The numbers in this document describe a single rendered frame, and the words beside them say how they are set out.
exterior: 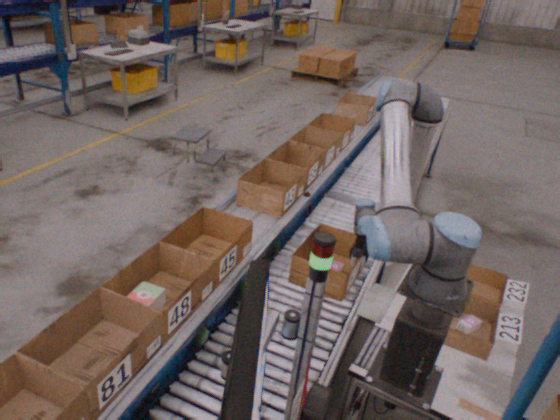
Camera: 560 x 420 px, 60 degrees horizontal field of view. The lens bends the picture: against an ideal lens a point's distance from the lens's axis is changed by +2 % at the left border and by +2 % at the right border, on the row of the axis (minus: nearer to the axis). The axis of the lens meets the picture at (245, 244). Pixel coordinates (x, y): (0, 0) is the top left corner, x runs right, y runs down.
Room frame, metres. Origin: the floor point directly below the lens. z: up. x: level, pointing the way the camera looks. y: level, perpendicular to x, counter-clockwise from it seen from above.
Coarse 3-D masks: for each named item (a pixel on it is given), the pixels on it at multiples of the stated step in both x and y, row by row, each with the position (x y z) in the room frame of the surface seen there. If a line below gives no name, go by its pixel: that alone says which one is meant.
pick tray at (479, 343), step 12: (468, 300) 1.81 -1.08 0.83; (468, 312) 1.80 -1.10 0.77; (480, 312) 1.78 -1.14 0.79; (492, 312) 1.76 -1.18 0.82; (456, 324) 1.72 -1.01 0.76; (492, 324) 1.73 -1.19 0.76; (456, 336) 1.57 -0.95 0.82; (468, 336) 1.55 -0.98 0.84; (480, 336) 1.65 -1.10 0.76; (492, 336) 1.61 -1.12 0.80; (456, 348) 1.56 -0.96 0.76; (468, 348) 1.54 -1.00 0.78; (480, 348) 1.52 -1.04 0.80
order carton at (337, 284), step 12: (324, 228) 2.28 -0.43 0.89; (336, 228) 2.25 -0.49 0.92; (312, 240) 2.19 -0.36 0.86; (348, 240) 2.22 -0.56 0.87; (300, 252) 2.06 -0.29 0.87; (336, 252) 2.24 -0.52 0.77; (348, 252) 2.21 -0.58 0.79; (300, 264) 1.93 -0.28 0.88; (348, 264) 2.14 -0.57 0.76; (360, 264) 2.02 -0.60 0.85; (300, 276) 1.92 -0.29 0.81; (336, 276) 1.84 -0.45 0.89; (348, 276) 1.84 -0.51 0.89; (336, 288) 1.84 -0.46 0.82
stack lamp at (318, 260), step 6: (318, 246) 0.88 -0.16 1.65; (312, 252) 0.89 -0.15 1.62; (318, 252) 0.88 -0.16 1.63; (324, 252) 0.88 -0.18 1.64; (330, 252) 0.88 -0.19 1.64; (312, 258) 0.89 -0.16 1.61; (318, 258) 0.88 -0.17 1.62; (324, 258) 0.88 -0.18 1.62; (330, 258) 0.89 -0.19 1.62; (312, 264) 0.89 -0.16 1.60; (318, 264) 0.88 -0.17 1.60; (324, 264) 0.88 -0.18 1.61; (330, 264) 0.89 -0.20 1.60
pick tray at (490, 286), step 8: (472, 264) 2.11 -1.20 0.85; (472, 272) 2.10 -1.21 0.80; (480, 272) 2.08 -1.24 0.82; (488, 272) 2.07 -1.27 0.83; (496, 272) 2.05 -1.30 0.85; (472, 280) 2.09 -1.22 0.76; (480, 280) 2.08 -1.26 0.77; (488, 280) 2.06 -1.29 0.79; (496, 280) 2.04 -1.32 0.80; (504, 280) 2.03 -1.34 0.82; (480, 288) 2.02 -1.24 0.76; (488, 288) 2.03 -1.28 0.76; (496, 288) 2.03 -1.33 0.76; (504, 288) 1.95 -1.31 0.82; (472, 296) 1.84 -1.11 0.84; (480, 296) 1.95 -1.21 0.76; (488, 296) 1.96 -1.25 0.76; (496, 296) 1.96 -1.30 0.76; (496, 304) 1.79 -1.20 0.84
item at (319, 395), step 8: (312, 392) 0.96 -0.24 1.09; (320, 392) 0.96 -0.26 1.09; (328, 392) 0.97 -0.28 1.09; (312, 400) 0.93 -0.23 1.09; (320, 400) 0.93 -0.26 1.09; (328, 400) 0.94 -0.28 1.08; (304, 408) 0.91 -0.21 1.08; (312, 408) 0.91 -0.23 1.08; (320, 408) 0.91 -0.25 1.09; (304, 416) 0.90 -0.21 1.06; (312, 416) 0.89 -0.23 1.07; (320, 416) 0.89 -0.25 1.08
